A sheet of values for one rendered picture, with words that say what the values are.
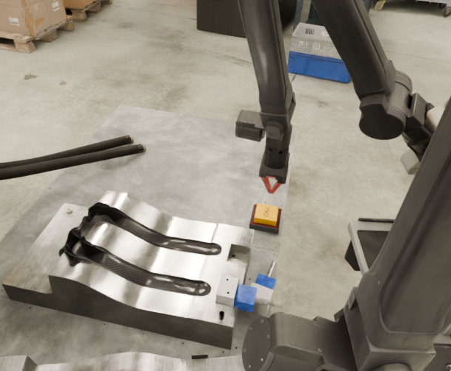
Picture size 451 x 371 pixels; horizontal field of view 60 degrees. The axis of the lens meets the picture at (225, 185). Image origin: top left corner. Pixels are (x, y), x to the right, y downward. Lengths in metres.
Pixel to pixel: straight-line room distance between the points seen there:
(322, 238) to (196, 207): 1.20
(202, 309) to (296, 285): 1.21
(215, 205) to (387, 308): 0.83
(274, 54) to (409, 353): 0.50
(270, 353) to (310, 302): 1.54
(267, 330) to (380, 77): 0.45
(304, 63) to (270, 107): 3.11
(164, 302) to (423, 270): 0.59
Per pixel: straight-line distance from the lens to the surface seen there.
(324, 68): 3.88
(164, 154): 1.32
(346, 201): 2.48
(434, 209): 0.28
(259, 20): 0.66
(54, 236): 1.02
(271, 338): 0.40
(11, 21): 4.59
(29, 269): 0.97
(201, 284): 0.84
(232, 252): 0.92
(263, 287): 0.88
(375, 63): 0.68
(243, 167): 1.27
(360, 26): 0.64
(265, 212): 1.06
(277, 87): 0.76
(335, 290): 2.01
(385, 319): 0.36
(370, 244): 0.77
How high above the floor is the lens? 1.57
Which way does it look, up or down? 40 degrees down
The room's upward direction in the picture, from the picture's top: 3 degrees clockwise
